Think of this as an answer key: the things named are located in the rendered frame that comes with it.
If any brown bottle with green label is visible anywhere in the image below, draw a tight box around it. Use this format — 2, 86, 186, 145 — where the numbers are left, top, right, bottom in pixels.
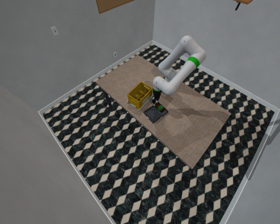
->
155, 103, 165, 113

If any yellow crate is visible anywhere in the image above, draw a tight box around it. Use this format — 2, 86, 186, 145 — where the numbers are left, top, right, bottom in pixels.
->
127, 82, 153, 109

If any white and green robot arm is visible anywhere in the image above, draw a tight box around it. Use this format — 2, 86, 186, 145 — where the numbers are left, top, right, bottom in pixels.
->
153, 35, 207, 96

